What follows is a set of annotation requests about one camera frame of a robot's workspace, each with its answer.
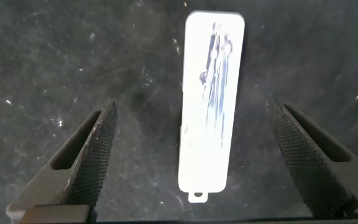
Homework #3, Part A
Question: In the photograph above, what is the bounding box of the clear plastic blister pack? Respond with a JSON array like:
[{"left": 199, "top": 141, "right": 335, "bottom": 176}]
[{"left": 177, "top": 10, "right": 246, "bottom": 204}]

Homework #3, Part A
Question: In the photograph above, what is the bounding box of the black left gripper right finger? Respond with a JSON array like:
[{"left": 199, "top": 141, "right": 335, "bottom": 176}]
[{"left": 267, "top": 95, "right": 358, "bottom": 218}]

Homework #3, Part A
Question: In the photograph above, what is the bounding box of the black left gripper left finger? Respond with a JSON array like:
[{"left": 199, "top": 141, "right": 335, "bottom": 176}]
[{"left": 6, "top": 99, "right": 119, "bottom": 223}]

